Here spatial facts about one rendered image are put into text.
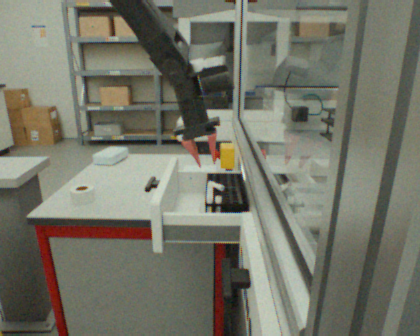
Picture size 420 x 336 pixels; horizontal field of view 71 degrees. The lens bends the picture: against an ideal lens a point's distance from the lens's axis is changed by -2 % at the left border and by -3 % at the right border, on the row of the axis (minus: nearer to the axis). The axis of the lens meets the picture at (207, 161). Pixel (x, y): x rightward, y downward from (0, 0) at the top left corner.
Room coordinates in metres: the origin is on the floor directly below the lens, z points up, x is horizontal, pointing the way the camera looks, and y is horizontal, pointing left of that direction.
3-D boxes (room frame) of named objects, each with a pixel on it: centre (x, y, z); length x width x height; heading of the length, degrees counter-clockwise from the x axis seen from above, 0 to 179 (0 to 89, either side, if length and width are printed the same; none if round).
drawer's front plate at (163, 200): (0.64, 0.09, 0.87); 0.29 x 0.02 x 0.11; 178
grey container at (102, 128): (4.56, 1.51, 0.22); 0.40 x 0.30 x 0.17; 92
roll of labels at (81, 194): (0.86, 0.39, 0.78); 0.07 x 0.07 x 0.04
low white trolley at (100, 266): (1.05, 0.22, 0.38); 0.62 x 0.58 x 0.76; 178
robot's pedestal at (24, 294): (1.18, 0.87, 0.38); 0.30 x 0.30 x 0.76; 2
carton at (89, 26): (4.56, 1.55, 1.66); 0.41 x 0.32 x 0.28; 92
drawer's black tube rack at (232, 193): (0.63, -0.11, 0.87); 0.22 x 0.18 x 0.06; 88
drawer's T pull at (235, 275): (0.32, -0.04, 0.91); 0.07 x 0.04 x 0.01; 178
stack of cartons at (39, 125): (4.54, 2.77, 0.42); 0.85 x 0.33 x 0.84; 92
